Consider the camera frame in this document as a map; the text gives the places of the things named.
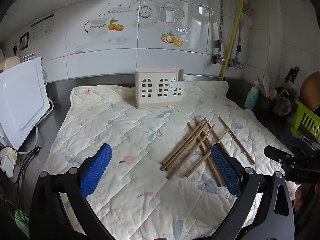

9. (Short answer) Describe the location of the kitchen cleaver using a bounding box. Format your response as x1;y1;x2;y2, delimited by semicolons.
283;66;299;84

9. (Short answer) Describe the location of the cream house-pattern utensil holder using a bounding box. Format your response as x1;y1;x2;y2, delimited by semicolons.
134;68;186;110

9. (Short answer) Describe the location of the round wooden cutting board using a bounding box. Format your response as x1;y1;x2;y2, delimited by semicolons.
299;71;320;111

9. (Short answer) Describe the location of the cream rice cooker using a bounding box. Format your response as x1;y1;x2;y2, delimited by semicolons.
0;56;21;71

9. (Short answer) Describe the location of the white rice paddle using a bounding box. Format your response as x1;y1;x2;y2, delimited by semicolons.
262;73;271;98

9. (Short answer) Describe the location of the white printed wall sticker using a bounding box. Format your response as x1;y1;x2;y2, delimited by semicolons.
30;13;55;42

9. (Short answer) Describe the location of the group of wooden chopsticks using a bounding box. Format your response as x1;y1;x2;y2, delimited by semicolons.
160;116;256;188

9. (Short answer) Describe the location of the metal water valve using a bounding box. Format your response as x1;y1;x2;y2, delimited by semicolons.
228;58;243;70
211;53;226;66

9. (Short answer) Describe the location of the white power adapter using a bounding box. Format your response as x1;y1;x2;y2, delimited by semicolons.
0;147;19;178

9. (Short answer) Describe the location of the white metal appliance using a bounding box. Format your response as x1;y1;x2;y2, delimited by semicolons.
0;56;52;150

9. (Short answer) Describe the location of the pale green spatula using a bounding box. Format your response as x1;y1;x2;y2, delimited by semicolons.
256;75;266;97

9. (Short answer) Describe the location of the braided metal hose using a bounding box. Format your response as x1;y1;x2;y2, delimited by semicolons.
234;15;243;60
213;0;225;55

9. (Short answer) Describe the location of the green plastic basket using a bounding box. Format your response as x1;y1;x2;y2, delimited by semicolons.
291;99;320;141

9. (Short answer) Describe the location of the person's right hand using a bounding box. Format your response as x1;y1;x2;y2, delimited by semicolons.
293;182;313;211

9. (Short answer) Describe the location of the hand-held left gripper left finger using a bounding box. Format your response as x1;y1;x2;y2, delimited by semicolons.
29;142;118;240

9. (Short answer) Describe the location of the cream quilted printed mat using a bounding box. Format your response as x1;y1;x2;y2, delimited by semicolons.
41;80;298;240

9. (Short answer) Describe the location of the yellow gas pipe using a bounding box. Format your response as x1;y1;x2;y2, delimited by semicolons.
219;0;245;81

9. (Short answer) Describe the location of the black wall socket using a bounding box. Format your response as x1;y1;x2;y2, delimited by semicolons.
19;31;30;50

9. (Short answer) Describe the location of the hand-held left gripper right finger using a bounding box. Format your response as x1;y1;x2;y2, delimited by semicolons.
207;144;295;240

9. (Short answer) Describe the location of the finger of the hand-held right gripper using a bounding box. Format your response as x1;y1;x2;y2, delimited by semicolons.
264;145;296;165
281;134;313;150

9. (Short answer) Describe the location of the teal pump bottle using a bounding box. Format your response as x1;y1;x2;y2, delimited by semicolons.
244;81;260;111

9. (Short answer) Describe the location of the black utensil pot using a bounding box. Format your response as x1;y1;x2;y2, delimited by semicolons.
256;90;276;117

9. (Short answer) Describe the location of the dark cooking pan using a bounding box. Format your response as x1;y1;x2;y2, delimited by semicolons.
273;87;296;117

